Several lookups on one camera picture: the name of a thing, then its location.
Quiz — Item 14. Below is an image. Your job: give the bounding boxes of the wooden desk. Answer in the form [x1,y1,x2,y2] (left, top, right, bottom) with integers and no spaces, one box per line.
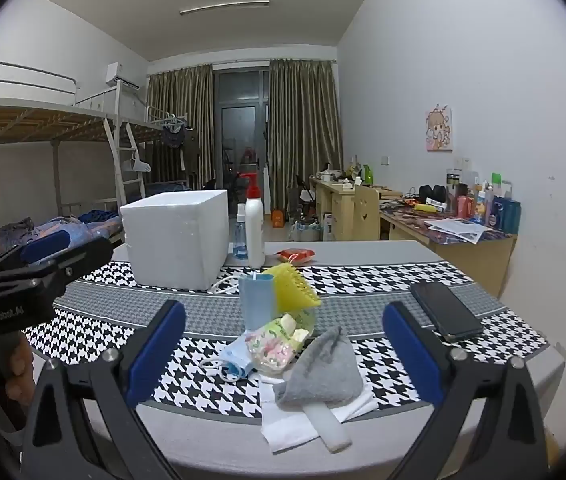
[379,199,519,301]
[309,177,359,241]

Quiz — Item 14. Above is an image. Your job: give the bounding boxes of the white metal bunk bed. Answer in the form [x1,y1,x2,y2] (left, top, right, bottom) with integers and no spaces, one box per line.
[0,59,164,221]
[140,105,199,196]

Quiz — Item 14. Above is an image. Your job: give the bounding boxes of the white foam strip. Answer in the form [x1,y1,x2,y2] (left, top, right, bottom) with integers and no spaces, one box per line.
[303,402,353,453]

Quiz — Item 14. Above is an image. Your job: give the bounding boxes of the blue spray bottle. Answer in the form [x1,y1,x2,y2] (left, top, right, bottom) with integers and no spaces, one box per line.
[233,204,250,260]

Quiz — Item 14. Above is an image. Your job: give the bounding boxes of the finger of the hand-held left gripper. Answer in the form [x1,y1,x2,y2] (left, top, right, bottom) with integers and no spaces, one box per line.
[0,236,114,293]
[0,231,72,273]

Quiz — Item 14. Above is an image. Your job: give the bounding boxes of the dark hanging clothes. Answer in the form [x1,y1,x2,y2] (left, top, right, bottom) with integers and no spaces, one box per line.
[162,122,199,171]

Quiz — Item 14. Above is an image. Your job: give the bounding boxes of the ceiling tube light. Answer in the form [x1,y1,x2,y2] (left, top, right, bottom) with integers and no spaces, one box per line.
[179,1,270,16]

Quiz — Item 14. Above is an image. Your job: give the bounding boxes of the gray sock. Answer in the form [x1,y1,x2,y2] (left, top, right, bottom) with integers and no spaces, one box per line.
[273,326,364,406]

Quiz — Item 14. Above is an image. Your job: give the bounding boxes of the black smartphone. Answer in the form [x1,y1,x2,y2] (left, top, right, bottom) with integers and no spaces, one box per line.
[409,281,485,343]

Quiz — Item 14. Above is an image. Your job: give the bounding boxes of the printed paper sheets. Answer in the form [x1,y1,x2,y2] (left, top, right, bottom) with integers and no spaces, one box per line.
[426,217,493,245]

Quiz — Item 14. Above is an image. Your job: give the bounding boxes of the wooden chair smiley cutout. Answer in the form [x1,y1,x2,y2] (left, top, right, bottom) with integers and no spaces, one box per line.
[353,184,381,241]

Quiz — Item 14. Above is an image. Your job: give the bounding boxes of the white tissue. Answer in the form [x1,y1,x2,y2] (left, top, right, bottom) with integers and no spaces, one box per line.
[258,375,379,453]

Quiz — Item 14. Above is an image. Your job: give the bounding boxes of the houndstooth tablecloth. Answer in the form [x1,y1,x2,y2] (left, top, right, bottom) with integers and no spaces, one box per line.
[20,260,549,418]

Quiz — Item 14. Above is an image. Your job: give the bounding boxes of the white foam box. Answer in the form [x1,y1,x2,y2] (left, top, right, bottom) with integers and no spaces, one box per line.
[120,189,230,291]

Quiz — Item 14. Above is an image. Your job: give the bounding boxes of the blue patterned quilt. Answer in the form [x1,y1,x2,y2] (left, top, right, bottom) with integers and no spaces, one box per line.
[0,210,124,261]

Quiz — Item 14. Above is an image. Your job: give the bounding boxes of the brown curtain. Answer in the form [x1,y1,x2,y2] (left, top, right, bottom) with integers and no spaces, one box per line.
[147,64,215,191]
[268,58,345,211]

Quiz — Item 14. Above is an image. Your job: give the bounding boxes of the pile of desk clutter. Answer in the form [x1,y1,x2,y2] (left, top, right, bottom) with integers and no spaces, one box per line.
[315,162,364,183]

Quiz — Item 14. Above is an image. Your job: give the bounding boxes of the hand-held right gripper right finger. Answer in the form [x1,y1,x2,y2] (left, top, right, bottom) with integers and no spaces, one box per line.
[382,302,549,480]

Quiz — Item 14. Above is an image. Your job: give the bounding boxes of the glass balcony door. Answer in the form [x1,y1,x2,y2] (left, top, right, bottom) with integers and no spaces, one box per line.
[213,67,271,201]

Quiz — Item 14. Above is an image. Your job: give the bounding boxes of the white pump bottle red cap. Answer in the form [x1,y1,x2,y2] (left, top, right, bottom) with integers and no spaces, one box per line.
[244,174,266,268]

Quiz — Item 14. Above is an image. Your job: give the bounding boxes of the yellow foam net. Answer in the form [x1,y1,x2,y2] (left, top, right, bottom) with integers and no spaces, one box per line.
[261,263,322,313]

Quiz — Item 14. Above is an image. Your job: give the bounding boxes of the white air conditioner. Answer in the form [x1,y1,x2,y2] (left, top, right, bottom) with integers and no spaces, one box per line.
[106,62,141,92]

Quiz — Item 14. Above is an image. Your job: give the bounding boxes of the cluster of toiletry bottles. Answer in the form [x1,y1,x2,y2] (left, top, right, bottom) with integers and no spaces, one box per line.
[446,170,523,235]

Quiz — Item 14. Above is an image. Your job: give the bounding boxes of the blue face mask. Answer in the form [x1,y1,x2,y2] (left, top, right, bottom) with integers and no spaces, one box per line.
[200,332,259,383]
[239,272,276,332]

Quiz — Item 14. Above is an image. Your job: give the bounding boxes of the dark thermos flask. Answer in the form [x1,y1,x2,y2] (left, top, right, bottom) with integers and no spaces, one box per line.
[446,172,462,211]

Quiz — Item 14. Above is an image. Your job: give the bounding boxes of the clear candy bag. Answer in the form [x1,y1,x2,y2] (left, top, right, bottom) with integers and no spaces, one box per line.
[243,310,316,376]

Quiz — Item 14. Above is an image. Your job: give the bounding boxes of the cartoon wall poster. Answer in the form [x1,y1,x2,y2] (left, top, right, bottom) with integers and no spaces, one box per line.
[424,105,454,152]

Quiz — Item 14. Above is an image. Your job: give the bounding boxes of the red snack packet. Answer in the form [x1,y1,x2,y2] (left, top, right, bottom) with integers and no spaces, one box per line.
[275,248,316,265]

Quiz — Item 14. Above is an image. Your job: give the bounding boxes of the white cable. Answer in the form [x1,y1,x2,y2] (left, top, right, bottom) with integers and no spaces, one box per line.
[211,275,244,297]

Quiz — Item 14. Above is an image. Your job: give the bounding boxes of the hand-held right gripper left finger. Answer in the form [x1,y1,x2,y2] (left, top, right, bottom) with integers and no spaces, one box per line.
[20,300,187,480]

